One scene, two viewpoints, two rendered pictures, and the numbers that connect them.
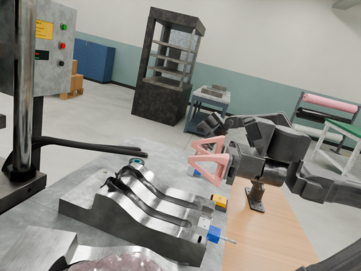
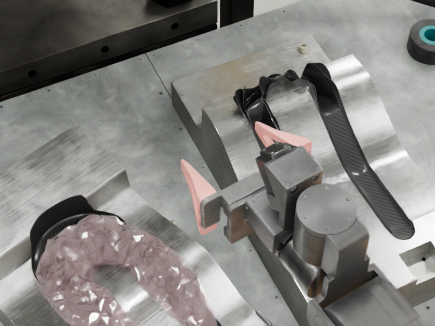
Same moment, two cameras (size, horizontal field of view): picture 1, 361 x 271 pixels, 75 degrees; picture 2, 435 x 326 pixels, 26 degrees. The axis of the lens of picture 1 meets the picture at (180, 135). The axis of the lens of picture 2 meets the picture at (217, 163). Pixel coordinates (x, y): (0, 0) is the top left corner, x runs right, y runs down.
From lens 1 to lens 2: 84 cm
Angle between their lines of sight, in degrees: 55
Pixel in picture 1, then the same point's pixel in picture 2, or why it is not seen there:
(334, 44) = not seen: outside the picture
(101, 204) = (209, 132)
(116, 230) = not seen: hidden behind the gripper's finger
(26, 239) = (61, 144)
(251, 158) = (257, 220)
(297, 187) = (311, 316)
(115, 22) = not seen: outside the picture
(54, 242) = (87, 169)
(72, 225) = (177, 142)
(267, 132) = (278, 192)
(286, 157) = (302, 255)
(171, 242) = (282, 272)
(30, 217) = (128, 95)
